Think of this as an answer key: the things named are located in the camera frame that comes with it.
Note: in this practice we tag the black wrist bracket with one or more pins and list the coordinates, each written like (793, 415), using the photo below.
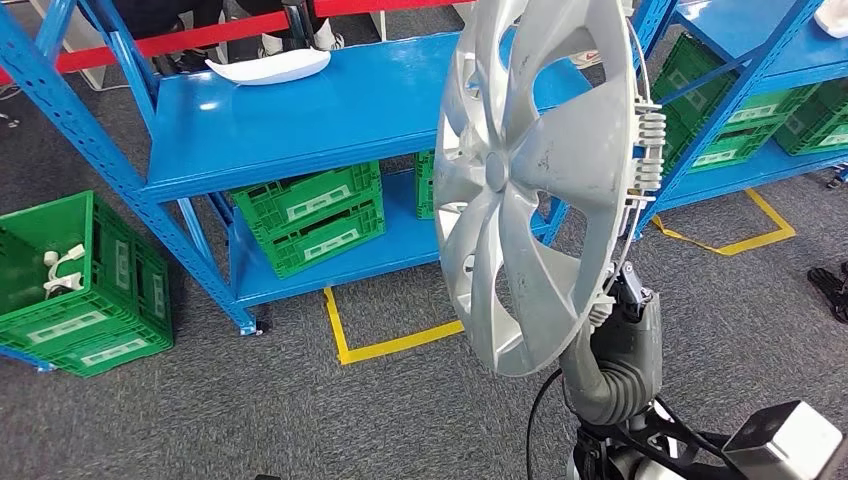
(702, 444)

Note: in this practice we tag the long white plastic part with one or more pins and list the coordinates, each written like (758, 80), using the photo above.
(272, 68)

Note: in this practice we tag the green plastic crate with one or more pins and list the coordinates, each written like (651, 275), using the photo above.
(682, 60)
(318, 252)
(424, 185)
(311, 199)
(26, 218)
(132, 354)
(818, 119)
(729, 149)

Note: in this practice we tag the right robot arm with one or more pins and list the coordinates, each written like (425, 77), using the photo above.
(629, 401)

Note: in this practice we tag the red barrier belt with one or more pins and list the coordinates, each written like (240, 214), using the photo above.
(218, 33)

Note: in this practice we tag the person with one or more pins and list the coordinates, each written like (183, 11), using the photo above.
(192, 60)
(331, 40)
(586, 60)

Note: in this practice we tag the blue metal shelf rack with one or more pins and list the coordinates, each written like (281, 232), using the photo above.
(748, 33)
(298, 112)

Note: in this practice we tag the chrome barrier post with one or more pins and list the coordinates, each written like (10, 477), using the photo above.
(299, 26)

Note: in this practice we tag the blue metal bar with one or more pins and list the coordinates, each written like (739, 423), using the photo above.
(23, 358)

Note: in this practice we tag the white plastic fitting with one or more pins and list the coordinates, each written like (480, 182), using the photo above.
(63, 285)
(73, 254)

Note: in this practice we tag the yellow floor tape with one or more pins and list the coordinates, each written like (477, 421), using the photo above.
(334, 331)
(772, 212)

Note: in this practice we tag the silver wheel hubcap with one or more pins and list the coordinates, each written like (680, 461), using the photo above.
(563, 152)

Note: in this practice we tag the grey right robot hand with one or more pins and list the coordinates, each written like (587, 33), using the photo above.
(636, 344)

